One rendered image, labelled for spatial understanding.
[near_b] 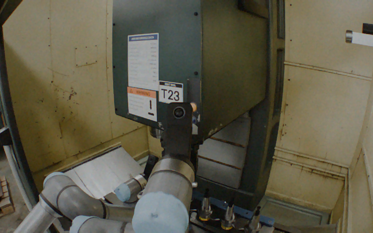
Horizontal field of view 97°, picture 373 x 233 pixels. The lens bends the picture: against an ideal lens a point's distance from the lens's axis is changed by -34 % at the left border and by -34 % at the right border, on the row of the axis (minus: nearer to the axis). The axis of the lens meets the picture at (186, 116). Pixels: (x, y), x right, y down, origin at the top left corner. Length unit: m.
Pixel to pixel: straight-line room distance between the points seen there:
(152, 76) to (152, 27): 0.18
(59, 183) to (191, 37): 0.63
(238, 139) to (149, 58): 0.82
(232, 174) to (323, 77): 0.91
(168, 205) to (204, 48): 0.49
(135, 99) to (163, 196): 0.62
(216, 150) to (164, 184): 1.22
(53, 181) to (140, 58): 0.54
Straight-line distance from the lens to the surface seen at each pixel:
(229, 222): 0.90
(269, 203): 2.02
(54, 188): 0.80
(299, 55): 1.60
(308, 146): 1.74
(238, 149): 1.45
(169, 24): 0.74
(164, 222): 0.29
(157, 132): 1.04
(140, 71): 0.84
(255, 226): 0.87
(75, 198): 0.73
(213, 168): 1.62
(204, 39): 0.68
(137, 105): 0.89
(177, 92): 0.74
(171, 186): 0.33
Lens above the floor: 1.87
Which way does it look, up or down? 20 degrees down
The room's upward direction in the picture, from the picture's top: straight up
